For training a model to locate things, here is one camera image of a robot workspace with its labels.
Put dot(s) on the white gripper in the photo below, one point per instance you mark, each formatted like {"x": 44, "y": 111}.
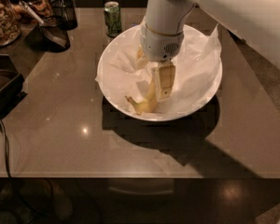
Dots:
{"x": 159, "y": 46}

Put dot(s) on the yellow banana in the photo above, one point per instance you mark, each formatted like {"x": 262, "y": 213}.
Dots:
{"x": 149, "y": 102}

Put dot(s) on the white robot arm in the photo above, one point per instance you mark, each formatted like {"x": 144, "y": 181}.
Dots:
{"x": 257, "y": 22}

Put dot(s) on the white paper liner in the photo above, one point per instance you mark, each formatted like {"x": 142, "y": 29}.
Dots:
{"x": 196, "y": 69}

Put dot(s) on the green soda can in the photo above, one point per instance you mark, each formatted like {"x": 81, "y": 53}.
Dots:
{"x": 112, "y": 18}

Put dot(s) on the black mesh cup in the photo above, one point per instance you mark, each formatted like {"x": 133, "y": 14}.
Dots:
{"x": 65, "y": 9}

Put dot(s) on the glass jar of snacks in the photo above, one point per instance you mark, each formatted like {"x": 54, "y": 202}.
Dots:
{"x": 42, "y": 8}

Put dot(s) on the glass jar of nuts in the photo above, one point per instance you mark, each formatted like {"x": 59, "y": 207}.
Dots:
{"x": 10, "y": 29}

